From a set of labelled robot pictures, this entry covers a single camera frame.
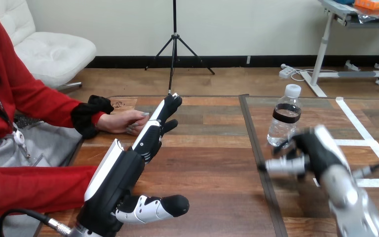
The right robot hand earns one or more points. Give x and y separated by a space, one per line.
317 153

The foil sheet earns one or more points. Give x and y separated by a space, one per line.
377 14

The white desk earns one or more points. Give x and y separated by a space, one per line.
322 52

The black tripod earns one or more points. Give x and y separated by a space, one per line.
174 49

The clear water bottle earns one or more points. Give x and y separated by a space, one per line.
284 124

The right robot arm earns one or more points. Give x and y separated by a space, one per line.
349 199

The person's hand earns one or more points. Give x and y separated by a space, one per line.
117 121

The orange thing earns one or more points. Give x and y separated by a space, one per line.
372 4

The person's forearm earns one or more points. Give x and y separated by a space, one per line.
36 188
62 108

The person's body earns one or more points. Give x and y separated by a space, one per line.
3 65

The white cushioned chair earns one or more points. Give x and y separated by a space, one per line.
52 52

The white power strip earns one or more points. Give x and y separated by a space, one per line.
286 72

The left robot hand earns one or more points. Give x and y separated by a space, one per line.
117 183

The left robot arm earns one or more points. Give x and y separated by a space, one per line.
78 233

